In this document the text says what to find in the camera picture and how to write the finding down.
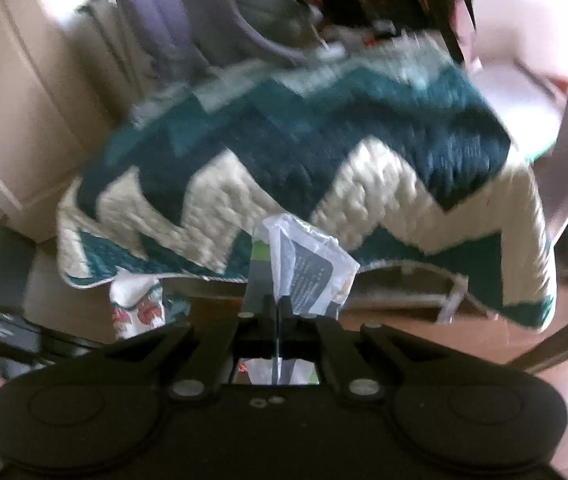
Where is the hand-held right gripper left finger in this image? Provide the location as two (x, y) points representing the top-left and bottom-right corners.
(108, 296), (279, 402)

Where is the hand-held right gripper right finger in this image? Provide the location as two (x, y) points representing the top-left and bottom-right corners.
(280, 296), (445, 405)

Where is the dark teal trash bin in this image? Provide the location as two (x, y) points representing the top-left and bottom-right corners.
(0, 212), (40, 313)

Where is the clear plastic wrapper dark label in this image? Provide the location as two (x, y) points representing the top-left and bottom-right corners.
(236, 212), (362, 386)

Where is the white floral cloth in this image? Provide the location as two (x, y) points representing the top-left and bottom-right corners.
(109, 272), (167, 342)

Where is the teal and white chevron quilt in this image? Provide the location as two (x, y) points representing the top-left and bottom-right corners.
(56, 32), (559, 332)

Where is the white wardrobe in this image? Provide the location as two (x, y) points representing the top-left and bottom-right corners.
(0, 0), (137, 216)

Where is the purple grey quilted bag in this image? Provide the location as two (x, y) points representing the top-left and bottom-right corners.
(104, 0), (345, 66)

